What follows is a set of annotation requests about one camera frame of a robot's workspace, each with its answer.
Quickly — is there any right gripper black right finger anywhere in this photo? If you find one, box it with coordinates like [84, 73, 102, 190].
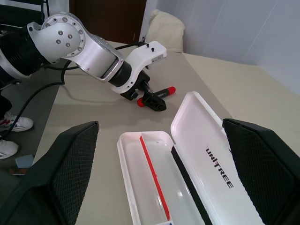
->
[222, 118, 300, 225]

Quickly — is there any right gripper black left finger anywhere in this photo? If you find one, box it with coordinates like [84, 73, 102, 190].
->
[0, 121, 99, 225]

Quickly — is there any red capped marker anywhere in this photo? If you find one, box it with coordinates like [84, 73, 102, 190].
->
[137, 86, 176, 108]

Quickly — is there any white Unitree pencil case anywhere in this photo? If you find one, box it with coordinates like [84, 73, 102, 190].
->
[117, 91, 267, 225]

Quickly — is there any small blue-grey box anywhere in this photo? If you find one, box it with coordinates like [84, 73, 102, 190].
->
[15, 154, 33, 168]

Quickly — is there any white sneaker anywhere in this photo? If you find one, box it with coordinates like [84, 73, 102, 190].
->
[0, 111, 34, 132]
[0, 139, 19, 160]

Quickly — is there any white cloth bundle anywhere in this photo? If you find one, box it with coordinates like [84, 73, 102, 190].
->
[145, 9, 186, 53]

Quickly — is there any dark brown door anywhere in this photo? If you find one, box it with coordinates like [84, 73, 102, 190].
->
[69, 0, 147, 45]

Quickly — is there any dark trouser leg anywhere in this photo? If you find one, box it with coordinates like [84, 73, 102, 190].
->
[0, 92, 13, 115]

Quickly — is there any black background furniture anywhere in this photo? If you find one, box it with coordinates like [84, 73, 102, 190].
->
[0, 0, 51, 31]

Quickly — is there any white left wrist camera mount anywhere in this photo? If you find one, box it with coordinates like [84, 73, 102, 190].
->
[111, 41, 167, 95]

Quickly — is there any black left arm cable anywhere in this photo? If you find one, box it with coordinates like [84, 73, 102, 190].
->
[0, 41, 147, 141]

